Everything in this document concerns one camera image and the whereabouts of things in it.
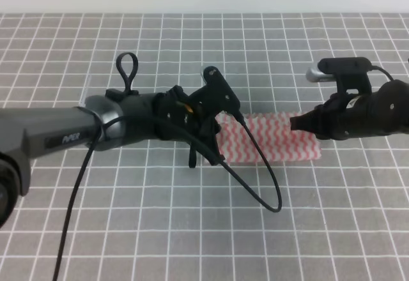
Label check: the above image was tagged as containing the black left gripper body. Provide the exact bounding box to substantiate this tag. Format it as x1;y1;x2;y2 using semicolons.
155;85;220;142

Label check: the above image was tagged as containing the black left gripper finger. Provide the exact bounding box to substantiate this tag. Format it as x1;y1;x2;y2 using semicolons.
199;119;224;166
188;142;197;168

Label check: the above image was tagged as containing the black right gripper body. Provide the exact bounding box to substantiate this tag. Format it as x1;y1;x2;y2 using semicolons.
314;93;377;140

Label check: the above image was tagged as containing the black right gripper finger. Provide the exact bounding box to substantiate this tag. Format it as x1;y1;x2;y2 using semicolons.
289;110;320;132

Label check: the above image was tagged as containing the pink white wavy striped towel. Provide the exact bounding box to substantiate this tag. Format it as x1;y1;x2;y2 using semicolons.
216;112;321;164

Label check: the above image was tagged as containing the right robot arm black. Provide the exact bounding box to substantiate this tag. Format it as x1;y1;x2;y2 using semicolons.
290;80;408;141

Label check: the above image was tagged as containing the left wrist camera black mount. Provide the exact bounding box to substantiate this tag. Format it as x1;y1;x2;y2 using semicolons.
201;66;240;115

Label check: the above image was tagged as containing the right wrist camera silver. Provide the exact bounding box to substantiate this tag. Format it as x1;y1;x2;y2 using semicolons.
305;57;372;95

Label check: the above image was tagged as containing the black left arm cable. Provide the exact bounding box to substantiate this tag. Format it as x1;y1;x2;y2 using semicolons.
52;52;224;281

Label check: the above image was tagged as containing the black left camera cable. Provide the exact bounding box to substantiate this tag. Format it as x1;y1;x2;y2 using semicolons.
220;110;284;213

